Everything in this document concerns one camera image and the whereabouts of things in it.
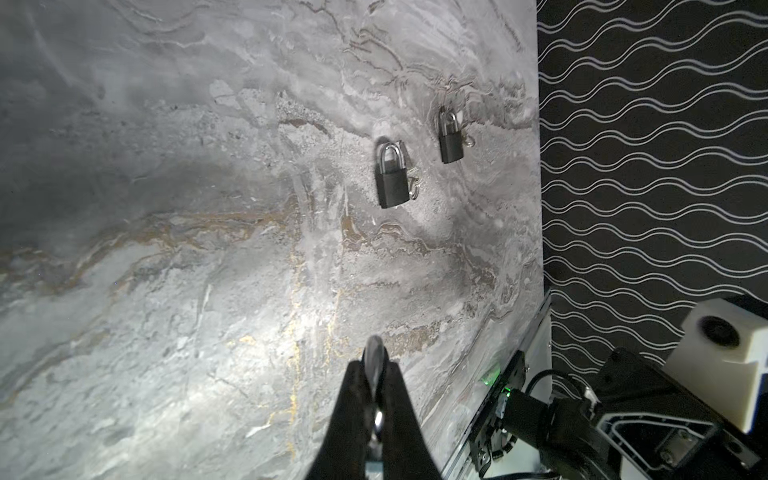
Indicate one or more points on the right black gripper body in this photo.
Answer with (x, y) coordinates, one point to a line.
(664, 430)

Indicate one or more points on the blue padlock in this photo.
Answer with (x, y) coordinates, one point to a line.
(374, 359)

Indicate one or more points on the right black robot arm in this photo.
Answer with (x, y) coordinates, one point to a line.
(568, 444)

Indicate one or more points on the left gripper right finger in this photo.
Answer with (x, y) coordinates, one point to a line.
(404, 452)

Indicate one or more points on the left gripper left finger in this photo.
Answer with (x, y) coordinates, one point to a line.
(342, 454)

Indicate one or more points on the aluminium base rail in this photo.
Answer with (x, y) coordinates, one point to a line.
(472, 447)

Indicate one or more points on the black padlock with key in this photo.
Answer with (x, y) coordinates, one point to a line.
(396, 184)

